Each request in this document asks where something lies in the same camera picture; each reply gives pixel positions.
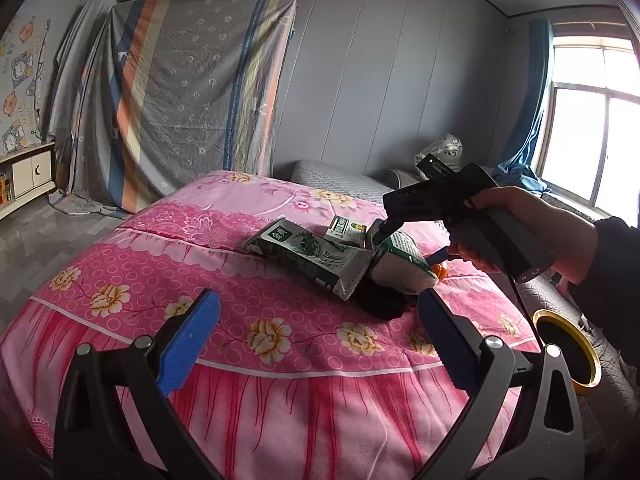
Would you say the person's right hand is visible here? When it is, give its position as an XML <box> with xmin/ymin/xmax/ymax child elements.
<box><xmin>447</xmin><ymin>185</ymin><xmax>599</xmax><ymax>287</ymax></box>

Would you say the grey quilted sofa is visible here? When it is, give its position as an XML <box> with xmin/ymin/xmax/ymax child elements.
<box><xmin>290</xmin><ymin>160</ymin><xmax>640</xmax><ymax>411</ymax></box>

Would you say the cartoon wall poster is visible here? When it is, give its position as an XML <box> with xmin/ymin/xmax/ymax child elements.
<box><xmin>0</xmin><ymin>12</ymin><xmax>54</xmax><ymax>157</ymax></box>

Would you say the gold rimmed trash can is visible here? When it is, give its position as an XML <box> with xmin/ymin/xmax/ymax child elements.
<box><xmin>531</xmin><ymin>308</ymin><xmax>602</xmax><ymax>397</ymax></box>

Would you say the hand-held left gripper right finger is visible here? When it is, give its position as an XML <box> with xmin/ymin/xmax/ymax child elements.
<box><xmin>415</xmin><ymin>287</ymin><xmax>586</xmax><ymax>480</ymax></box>

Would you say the plastic bag on sofa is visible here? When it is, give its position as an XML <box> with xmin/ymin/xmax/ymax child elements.
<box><xmin>414</xmin><ymin>133</ymin><xmax>464</xmax><ymax>172</ymax></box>

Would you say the pink floral tablecloth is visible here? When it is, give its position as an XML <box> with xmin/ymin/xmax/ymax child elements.
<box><xmin>0</xmin><ymin>170</ymin><xmax>545</xmax><ymax>480</ymax></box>

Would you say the black plastic bag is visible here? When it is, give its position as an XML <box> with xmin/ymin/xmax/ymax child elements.
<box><xmin>354</xmin><ymin>269</ymin><xmax>412</xmax><ymax>322</ymax></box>

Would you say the small green white carton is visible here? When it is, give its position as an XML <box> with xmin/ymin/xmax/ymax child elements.
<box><xmin>324</xmin><ymin>214</ymin><xmax>369</xmax><ymax>249</ymax></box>

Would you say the person's right forearm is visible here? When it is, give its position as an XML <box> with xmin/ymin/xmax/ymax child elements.
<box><xmin>569</xmin><ymin>216</ymin><xmax>640</xmax><ymax>366</ymax></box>

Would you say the sliding window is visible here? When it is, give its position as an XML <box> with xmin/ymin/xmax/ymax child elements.
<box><xmin>531</xmin><ymin>34</ymin><xmax>640</xmax><ymax>222</ymax></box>

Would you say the grey bolster pillow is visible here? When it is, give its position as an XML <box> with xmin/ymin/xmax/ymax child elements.
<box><xmin>384</xmin><ymin>167</ymin><xmax>427</xmax><ymax>189</ymax></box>

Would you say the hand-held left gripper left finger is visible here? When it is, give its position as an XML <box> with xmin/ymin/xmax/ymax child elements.
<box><xmin>54</xmin><ymin>289</ymin><xmax>221</xmax><ymax>480</ymax></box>

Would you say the green milk carton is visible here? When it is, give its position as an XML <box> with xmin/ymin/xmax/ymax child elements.
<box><xmin>239</xmin><ymin>217</ymin><xmax>375</xmax><ymax>302</ymax></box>

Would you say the white draped cloth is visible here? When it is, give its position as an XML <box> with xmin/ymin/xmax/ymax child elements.
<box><xmin>47</xmin><ymin>0</ymin><xmax>119</xmax><ymax>142</ymax></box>

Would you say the white tissue packet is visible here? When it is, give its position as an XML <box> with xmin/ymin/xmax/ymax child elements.
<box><xmin>369</xmin><ymin>230</ymin><xmax>439</xmax><ymax>297</ymax></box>

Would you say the blue curtain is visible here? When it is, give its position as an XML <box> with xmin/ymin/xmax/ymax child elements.
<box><xmin>491</xmin><ymin>18</ymin><xmax>554</xmax><ymax>197</ymax></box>

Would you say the striped grey bed sheet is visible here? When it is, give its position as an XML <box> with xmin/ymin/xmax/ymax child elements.
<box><xmin>47</xmin><ymin>0</ymin><xmax>297</xmax><ymax>219</ymax></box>

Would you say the cream tv cabinet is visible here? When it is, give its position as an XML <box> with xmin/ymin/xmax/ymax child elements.
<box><xmin>0</xmin><ymin>141</ymin><xmax>57</xmax><ymax>222</ymax></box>

